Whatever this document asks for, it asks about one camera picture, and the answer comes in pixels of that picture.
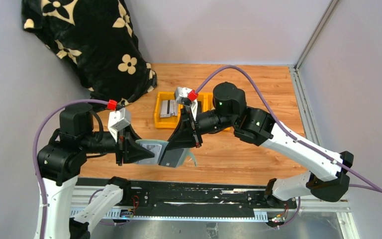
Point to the silver cards stack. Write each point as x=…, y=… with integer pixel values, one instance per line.
x=168, y=108

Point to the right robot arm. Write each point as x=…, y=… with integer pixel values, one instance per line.
x=326, y=177

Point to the middle yellow plastic bin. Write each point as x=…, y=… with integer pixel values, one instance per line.
x=203, y=104

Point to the black floral blanket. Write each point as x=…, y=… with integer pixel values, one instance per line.
x=97, y=40

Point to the silver credit card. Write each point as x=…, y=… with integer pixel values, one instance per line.
x=153, y=147

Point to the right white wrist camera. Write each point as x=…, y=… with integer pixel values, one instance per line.
x=187, y=97

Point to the green card holder wallet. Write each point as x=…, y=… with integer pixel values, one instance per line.
x=165, y=143

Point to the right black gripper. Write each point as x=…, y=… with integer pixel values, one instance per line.
x=195, y=125

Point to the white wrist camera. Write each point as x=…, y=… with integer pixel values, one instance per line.
x=117, y=121
x=187, y=97

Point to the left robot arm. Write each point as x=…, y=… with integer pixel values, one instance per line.
x=88, y=128

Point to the left yellow plastic bin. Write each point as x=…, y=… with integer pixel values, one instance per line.
x=165, y=123

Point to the yellow plastic bin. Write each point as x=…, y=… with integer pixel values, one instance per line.
x=203, y=104
x=165, y=123

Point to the aluminium frame post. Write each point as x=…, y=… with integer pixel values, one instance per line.
x=316, y=33

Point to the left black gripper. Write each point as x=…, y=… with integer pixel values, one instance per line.
x=121, y=149

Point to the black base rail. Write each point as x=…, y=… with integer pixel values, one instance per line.
x=180, y=201

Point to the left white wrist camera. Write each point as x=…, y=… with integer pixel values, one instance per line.
x=117, y=121

